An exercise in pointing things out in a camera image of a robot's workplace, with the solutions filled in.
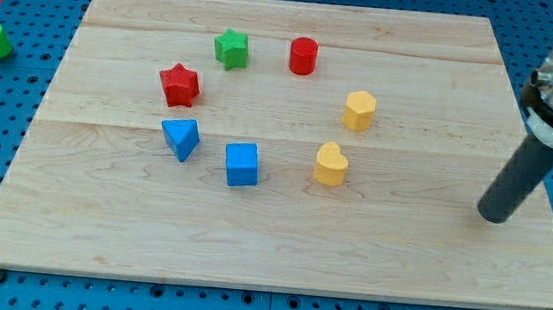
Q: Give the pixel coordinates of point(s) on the blue cube block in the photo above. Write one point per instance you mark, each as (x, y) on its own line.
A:
(242, 164)

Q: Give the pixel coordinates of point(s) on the red cylinder block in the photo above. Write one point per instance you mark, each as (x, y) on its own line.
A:
(303, 56)

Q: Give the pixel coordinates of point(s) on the blue triangle block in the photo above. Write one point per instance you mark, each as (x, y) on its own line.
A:
(181, 136)

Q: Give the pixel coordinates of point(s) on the red star block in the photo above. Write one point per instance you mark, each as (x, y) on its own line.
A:
(180, 85)

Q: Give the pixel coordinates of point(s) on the green star block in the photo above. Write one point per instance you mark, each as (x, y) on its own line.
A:
(231, 49)

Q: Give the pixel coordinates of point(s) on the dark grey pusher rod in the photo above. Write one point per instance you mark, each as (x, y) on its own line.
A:
(524, 171)

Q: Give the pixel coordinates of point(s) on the wooden board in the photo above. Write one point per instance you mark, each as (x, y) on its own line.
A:
(94, 190)

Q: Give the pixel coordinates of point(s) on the yellow hexagon block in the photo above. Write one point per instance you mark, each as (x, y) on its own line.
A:
(360, 108)

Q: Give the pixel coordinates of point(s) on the yellow heart block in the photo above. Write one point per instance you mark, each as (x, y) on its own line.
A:
(331, 165)

